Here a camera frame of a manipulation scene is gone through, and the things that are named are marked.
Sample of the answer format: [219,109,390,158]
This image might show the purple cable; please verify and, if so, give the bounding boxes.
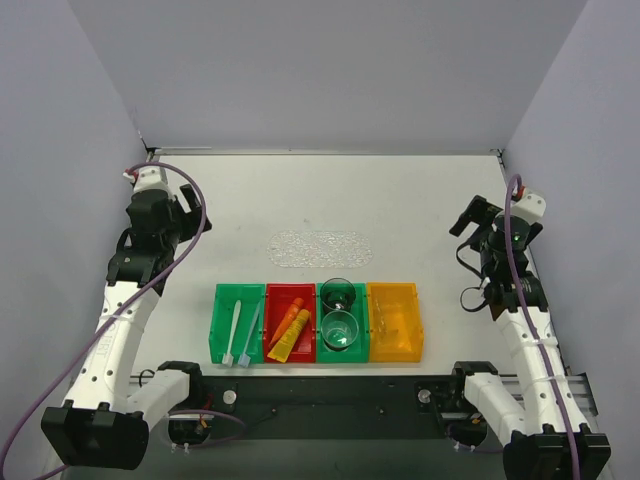
[0,162,207,480]
[503,173,584,480]

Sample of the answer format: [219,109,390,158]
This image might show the clear textured holder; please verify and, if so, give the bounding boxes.
[373,297,399,343]

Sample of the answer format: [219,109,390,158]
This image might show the green bin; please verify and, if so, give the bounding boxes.
[209,283,266,365]
[316,283,370,364]

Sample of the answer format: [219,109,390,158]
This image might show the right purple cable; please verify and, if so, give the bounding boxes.
[503,173,584,480]

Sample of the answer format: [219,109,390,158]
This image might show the right green bin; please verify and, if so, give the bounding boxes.
[316,283,370,364]

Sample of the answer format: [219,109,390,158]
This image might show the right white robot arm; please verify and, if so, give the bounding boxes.
[449,188,611,479]

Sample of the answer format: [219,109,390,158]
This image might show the white toothbrush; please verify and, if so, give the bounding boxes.
[221,300,242,367]

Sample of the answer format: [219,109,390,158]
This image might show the orange toothpaste tube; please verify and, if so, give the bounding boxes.
[269,298,305,348]

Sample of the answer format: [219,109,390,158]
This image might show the aluminium frame rail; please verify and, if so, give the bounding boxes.
[128,373,599,416]

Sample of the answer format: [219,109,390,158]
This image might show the clear plastic cup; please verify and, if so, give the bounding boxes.
[320,310,360,351]

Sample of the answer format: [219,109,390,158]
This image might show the clear textured oval tray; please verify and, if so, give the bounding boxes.
[266,230,374,269]

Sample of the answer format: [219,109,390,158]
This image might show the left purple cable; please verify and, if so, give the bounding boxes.
[0,162,207,480]

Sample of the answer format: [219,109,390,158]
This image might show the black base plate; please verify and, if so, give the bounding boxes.
[164,375,488,446]

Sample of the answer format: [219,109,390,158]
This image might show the dark smoky plastic cup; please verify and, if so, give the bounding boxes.
[320,277,356,314]

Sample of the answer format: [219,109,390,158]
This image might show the red bin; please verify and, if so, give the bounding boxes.
[262,283,317,365]

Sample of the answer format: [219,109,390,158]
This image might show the yellow toothpaste tube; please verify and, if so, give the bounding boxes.
[267,309,312,363]

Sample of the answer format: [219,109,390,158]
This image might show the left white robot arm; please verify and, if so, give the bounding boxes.
[41,162,211,470]

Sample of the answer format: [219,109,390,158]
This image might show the left green bin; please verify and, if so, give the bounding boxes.
[209,283,266,365]

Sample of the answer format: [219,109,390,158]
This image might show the yellow bin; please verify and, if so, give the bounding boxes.
[366,282,424,363]

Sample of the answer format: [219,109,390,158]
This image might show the light blue toothbrush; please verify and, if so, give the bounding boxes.
[237,300,263,368]

